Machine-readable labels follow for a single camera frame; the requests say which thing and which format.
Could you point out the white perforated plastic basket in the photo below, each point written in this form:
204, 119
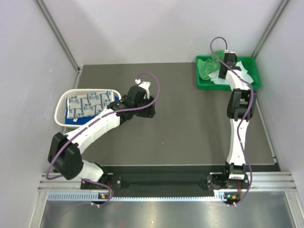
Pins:
76, 107

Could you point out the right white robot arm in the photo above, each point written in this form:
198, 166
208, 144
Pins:
240, 110

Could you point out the green towel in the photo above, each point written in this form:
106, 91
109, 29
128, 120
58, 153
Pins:
208, 68

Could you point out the green plastic bin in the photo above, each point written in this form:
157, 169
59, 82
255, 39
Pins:
249, 64

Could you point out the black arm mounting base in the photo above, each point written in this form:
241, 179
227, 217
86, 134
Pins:
165, 180

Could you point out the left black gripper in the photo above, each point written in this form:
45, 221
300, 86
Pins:
149, 112

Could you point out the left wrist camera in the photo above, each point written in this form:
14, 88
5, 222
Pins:
145, 85

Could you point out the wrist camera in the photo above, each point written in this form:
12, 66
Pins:
230, 53
145, 85

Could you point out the grey slotted cable duct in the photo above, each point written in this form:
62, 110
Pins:
97, 196

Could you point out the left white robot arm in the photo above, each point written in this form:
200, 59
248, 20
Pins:
65, 154

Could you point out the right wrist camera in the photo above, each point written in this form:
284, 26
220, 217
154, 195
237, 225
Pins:
230, 53

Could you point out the white blue patterned towel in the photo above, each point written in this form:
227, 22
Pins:
88, 104

